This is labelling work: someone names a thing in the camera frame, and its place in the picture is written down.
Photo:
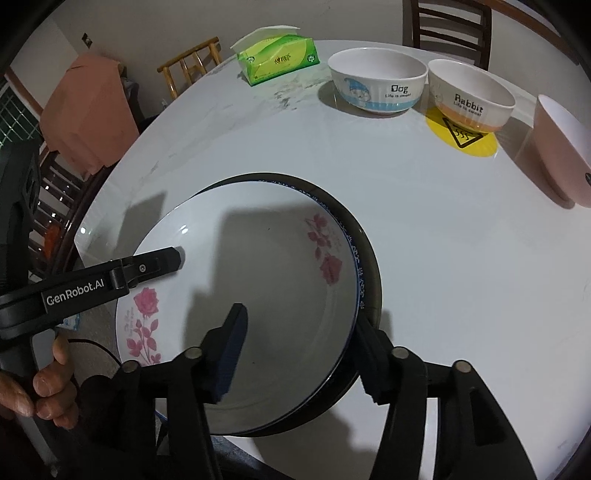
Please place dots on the large pink bowl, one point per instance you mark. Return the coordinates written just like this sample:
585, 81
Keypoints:
558, 152

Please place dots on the barred side window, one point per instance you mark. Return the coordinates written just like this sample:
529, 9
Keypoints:
11, 115

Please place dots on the dark wooden chair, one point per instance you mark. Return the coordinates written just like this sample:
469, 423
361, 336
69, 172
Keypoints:
55, 194
452, 23

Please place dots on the pink cloth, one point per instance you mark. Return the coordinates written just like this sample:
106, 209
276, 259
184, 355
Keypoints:
87, 115

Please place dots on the bamboo chair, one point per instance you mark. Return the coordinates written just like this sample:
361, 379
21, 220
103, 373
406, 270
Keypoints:
189, 64

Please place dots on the white bowl blue band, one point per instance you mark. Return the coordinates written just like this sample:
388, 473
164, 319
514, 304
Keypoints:
376, 69

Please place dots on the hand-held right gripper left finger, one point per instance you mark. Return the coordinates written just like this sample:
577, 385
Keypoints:
233, 350

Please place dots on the green tissue pack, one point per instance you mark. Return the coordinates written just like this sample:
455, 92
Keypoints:
277, 57

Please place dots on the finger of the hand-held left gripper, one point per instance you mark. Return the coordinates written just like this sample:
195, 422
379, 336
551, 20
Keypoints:
152, 265

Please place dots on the yellow round warning sticker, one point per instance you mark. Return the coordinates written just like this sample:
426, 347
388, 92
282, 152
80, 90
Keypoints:
461, 141

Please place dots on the white pink-flower plate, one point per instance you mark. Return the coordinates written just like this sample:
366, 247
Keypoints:
268, 277

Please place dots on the white bowl orange band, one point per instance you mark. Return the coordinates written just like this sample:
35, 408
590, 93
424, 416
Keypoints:
471, 87

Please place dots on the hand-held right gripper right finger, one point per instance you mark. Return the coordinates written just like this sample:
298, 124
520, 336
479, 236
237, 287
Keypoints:
371, 364

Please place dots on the person's left hand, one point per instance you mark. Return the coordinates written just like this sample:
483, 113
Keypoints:
53, 387

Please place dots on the wall switch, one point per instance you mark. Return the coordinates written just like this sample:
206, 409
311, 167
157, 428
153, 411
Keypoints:
86, 39

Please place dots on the large blue floral plate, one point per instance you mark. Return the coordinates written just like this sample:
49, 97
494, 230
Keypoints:
373, 286

